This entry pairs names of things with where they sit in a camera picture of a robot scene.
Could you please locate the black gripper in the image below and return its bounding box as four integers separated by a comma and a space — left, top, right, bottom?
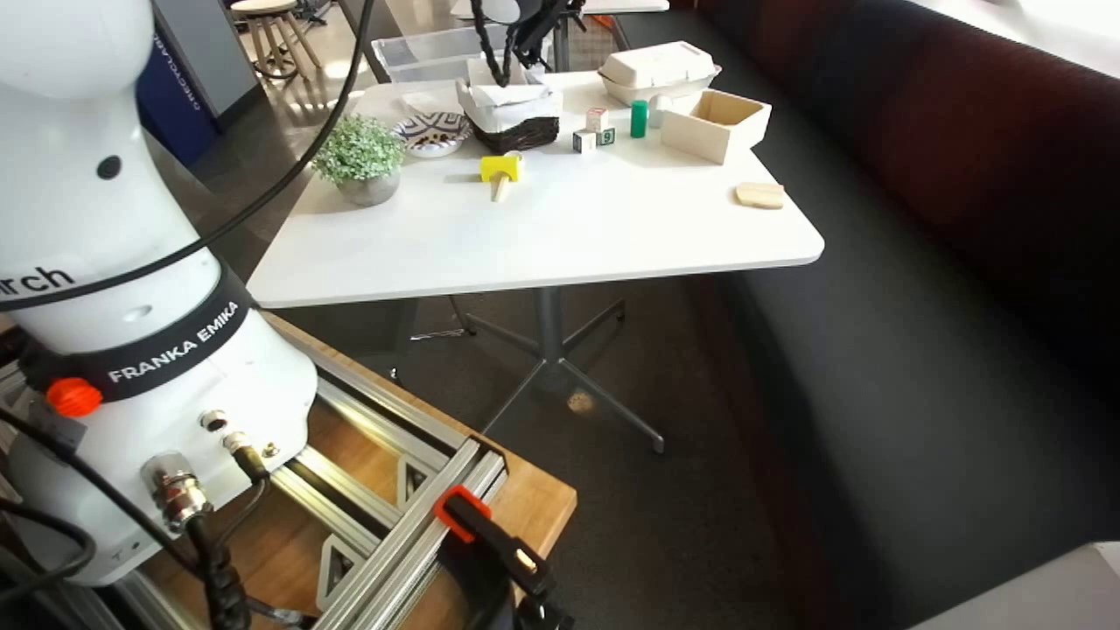
512, 0, 585, 57

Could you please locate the white takeaway pack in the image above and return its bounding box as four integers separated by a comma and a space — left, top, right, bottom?
596, 37, 724, 105

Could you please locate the clear plastic bin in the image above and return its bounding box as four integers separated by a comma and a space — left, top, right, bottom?
368, 23, 494, 83

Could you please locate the black white patterned bowl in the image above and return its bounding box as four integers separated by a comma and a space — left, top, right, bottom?
398, 110, 472, 166

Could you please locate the open cardboard box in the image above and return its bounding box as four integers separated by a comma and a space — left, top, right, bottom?
658, 83, 776, 168

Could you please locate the green potted plant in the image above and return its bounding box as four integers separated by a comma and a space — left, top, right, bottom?
311, 112, 412, 210

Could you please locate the pale wooden block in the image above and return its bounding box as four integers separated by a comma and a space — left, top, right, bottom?
727, 179, 789, 215

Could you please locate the grey metal table base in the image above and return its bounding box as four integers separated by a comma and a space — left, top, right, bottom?
407, 289, 672, 457

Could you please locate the blue panel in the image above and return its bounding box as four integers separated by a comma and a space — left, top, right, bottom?
133, 0, 260, 156

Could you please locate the dark couch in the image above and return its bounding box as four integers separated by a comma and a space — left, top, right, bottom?
616, 0, 1120, 630

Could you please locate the wooden mounting board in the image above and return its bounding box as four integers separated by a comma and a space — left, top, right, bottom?
138, 312, 582, 630

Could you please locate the orange and black clamp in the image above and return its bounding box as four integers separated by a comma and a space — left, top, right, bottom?
432, 482, 573, 630

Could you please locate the yellow toy with cream handle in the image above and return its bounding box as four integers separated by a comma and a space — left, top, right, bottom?
476, 149, 529, 204

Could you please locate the long black cable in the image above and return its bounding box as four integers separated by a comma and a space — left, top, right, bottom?
0, 0, 383, 312

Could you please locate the small angled cable plug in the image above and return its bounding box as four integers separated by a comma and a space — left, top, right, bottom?
222, 428, 276, 487

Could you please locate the aluminium extrusion frame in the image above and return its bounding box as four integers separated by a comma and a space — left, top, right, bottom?
267, 372, 518, 630

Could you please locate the thick black connector cable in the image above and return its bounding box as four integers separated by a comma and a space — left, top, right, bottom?
138, 450, 255, 630

